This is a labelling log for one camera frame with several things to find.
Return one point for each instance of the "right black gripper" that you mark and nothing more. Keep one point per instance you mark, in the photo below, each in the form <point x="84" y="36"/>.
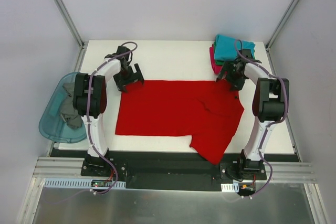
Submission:
<point x="231" y="76"/>

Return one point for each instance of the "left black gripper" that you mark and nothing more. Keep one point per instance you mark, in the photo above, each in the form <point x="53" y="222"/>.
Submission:
<point x="128" y="78"/>

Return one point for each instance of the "red t shirt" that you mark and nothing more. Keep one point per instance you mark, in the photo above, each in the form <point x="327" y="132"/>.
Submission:
<point x="208" y="111"/>

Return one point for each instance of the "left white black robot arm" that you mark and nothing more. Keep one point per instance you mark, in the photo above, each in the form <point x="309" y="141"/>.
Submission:
<point x="90" y="100"/>

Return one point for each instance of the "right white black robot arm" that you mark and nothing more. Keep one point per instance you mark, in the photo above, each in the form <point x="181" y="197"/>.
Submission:
<point x="269" y="107"/>

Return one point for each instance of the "green folded t shirt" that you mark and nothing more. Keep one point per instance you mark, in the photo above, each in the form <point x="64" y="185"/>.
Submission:
<point x="220" y="62"/>

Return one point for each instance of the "pink folded t shirt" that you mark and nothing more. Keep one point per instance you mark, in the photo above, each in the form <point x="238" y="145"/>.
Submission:
<point x="216" y="68"/>

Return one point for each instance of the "teal folded t shirt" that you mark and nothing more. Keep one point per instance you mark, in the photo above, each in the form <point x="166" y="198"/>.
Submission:
<point x="225" y="48"/>

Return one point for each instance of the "grey crumpled t shirt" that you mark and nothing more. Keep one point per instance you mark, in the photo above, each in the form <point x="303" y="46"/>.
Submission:
<point x="67" y="111"/>

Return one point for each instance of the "blue plastic bin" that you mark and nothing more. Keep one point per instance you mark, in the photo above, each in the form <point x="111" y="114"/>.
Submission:
<point x="51" y="126"/>

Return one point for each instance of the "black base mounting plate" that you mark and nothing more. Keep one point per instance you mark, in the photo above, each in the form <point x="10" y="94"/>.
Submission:
<point x="132" y="169"/>

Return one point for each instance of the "right white cable duct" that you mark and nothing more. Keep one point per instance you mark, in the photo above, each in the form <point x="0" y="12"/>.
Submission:
<point x="230" y="188"/>

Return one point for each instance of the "white cable duct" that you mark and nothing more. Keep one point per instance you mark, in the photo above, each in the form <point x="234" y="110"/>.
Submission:
<point x="74" y="183"/>
<point x="230" y="188"/>

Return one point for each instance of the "right aluminium frame post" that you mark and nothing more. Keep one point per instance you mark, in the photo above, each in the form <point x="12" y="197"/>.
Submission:
<point x="284" y="19"/>

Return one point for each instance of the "aluminium frame post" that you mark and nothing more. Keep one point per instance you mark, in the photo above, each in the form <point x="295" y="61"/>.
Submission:
<point x="284" y="19"/>
<point x="69" y="22"/>

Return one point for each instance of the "left aluminium frame post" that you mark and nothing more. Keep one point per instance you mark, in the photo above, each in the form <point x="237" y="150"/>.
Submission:
<point x="69" y="22"/>

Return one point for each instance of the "left white cable duct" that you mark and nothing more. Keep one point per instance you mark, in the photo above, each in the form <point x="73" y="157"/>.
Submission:
<point x="74" y="183"/>

